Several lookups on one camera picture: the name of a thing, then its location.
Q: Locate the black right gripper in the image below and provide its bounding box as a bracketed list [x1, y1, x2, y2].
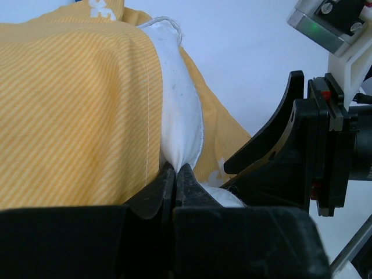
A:
[223, 70, 371, 217]

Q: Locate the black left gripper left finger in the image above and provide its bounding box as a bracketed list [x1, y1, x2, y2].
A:
[1, 164, 176, 278]

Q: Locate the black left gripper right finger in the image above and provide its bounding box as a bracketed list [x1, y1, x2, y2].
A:
[173, 164, 331, 278]

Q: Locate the yellow pillowcase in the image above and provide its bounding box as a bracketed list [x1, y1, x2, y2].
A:
[0, 0, 252, 210]

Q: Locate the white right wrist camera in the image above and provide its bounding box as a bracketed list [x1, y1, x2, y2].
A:
[287, 0, 371, 108]

